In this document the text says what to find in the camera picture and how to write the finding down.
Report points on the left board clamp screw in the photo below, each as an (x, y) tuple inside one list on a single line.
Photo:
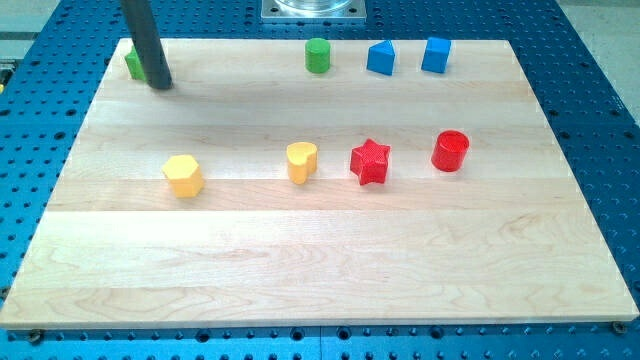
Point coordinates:
[(34, 336)]

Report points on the right board clamp screw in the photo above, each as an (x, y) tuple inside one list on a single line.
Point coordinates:
[(618, 327)]

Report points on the red cylinder block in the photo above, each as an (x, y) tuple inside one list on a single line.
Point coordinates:
[(450, 150)]

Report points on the board clamp screw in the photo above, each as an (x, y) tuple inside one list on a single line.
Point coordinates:
[(34, 336), (618, 327)]

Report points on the blue perforated metal table plate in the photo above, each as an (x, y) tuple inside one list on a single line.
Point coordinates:
[(581, 59)]

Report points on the red star block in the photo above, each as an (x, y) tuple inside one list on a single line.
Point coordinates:
[(370, 161)]

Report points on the yellow heart block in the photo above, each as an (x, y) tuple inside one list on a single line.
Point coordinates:
[(301, 161)]

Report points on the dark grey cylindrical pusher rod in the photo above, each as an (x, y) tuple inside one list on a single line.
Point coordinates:
[(146, 40)]

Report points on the blue cube block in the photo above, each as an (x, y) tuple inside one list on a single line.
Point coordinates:
[(436, 55)]

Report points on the green cylinder block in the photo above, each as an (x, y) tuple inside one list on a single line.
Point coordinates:
[(317, 55)]

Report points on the blue triangular prism block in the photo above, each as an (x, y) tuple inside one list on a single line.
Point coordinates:
[(381, 58)]

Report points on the light wooden board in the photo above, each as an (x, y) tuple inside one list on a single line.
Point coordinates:
[(508, 238)]

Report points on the yellow hexagon block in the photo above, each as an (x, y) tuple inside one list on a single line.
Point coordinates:
[(184, 175)]

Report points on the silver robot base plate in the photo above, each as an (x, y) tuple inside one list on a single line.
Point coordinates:
[(301, 10)]

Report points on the green star block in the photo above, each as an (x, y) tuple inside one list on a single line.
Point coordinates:
[(134, 66)]

